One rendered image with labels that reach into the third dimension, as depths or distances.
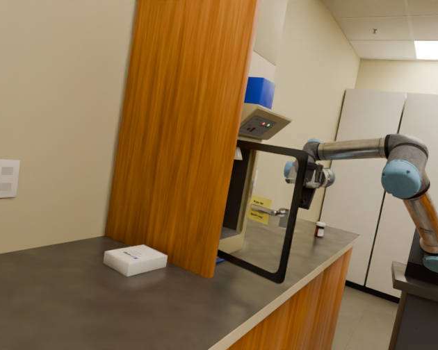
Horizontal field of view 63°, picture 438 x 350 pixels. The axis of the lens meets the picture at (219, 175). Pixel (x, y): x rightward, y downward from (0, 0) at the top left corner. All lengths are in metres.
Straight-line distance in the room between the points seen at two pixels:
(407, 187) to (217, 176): 0.60
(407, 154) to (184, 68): 0.78
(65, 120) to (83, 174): 0.21
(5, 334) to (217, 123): 0.75
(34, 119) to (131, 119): 0.33
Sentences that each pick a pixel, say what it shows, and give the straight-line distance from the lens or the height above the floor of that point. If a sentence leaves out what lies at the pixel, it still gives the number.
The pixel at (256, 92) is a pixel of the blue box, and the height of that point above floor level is 1.55.
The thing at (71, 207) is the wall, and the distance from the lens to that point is 1.37.
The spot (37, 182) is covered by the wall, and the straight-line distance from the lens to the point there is 1.27.
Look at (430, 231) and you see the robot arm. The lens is 1.45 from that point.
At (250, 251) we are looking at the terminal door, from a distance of 1.14.
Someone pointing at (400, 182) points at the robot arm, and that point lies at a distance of 1.26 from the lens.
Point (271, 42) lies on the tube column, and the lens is 1.47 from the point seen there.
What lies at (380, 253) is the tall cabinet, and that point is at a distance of 4.24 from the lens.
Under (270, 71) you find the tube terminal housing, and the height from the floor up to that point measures 1.68.
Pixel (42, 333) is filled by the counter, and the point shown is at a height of 0.94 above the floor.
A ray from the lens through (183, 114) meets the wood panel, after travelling 1.20.
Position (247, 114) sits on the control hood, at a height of 1.47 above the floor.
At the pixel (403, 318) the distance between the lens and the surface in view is 1.79.
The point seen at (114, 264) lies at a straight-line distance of 1.14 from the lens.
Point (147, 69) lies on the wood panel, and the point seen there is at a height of 1.58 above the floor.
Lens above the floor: 1.38
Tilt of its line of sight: 6 degrees down
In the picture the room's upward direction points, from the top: 10 degrees clockwise
